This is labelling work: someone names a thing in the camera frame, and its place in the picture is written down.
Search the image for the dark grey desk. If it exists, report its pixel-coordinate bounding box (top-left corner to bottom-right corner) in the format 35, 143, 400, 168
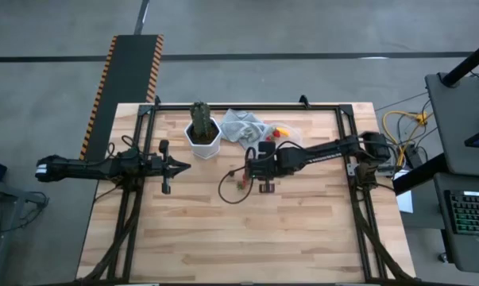
433, 172, 479, 275

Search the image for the black diagonal beam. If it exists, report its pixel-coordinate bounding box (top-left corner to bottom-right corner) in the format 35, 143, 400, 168
392, 153, 454, 196

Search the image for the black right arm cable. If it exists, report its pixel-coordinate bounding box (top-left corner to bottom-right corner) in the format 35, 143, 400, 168
218, 146, 258, 205

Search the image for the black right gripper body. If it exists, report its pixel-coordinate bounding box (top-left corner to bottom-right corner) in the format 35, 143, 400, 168
246, 141, 294, 194

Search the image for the grey waffle cloth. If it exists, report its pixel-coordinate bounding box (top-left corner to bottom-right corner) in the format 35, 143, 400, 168
219, 108, 274, 154

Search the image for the green cactus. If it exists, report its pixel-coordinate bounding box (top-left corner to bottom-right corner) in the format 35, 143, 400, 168
189, 102, 213, 139

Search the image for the brown potting soil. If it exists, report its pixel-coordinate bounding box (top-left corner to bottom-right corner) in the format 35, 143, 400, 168
187, 120, 219, 145

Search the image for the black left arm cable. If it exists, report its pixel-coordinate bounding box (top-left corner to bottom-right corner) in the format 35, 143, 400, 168
121, 134, 145, 157

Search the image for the grey metal stand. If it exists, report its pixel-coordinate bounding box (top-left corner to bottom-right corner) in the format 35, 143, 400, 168
0, 178, 50, 286

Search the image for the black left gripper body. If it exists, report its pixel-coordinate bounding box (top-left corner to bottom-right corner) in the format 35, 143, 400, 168
149, 139, 178, 195

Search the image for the black hazard-striped floor ramp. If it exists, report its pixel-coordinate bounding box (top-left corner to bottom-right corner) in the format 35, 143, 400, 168
76, 34, 164, 164

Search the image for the white paper sheet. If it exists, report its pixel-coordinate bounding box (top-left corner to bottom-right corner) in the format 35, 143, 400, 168
396, 189, 415, 215

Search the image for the black aluminium table frame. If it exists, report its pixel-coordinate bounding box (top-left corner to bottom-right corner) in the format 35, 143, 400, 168
76, 101, 421, 286

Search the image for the clear plastic tupperware container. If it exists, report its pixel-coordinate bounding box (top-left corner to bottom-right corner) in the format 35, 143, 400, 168
258, 122, 303, 149

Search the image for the yellow floor cable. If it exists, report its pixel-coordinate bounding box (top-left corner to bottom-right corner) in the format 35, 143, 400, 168
381, 110, 430, 160

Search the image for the black power strip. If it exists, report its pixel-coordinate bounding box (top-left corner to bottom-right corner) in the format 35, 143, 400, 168
404, 143, 423, 168

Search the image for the white hexagonal plant pot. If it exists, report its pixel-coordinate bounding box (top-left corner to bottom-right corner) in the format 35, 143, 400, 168
183, 117, 223, 160

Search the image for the grey desk top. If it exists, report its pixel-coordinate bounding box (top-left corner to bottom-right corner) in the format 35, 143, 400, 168
424, 72, 479, 178

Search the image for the backlit black keyboard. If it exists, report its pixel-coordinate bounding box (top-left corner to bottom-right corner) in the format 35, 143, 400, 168
446, 189, 479, 236

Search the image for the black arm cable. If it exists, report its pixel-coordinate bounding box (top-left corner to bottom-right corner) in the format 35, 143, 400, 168
218, 146, 258, 205
121, 134, 145, 157

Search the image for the black pole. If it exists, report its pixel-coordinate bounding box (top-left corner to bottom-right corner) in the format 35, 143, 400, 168
440, 36, 479, 87

